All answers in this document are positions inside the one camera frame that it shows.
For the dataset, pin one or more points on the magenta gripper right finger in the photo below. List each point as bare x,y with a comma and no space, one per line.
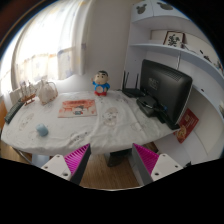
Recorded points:
152,166

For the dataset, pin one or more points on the white drawstring bag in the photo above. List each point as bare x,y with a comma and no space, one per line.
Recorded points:
47,92

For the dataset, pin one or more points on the cartoon boy figurine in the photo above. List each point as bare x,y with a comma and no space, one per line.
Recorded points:
100,82

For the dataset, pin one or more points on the framed picture on shelf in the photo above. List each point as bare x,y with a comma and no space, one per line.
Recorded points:
174,39

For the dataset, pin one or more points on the red printed box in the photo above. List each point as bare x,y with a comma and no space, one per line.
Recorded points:
187,123

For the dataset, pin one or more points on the white patterned tablecloth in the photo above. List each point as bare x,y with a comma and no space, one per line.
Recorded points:
119,124

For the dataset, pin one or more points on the black wifi router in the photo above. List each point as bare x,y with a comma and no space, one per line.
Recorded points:
130,92

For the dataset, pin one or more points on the black set-top box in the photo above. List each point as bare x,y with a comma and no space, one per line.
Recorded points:
149,106

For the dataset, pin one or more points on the sheer window curtain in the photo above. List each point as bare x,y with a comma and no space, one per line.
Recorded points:
49,46

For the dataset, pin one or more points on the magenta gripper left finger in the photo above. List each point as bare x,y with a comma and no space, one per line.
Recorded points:
70,167

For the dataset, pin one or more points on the black keyboard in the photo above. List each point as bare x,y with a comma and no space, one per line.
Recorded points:
12,112

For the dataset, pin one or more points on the white wall shelf unit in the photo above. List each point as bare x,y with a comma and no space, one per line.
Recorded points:
150,21

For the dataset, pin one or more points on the black computer monitor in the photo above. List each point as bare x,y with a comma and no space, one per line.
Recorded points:
170,89

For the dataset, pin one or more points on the wooden ship model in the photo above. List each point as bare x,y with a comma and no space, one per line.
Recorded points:
28,92

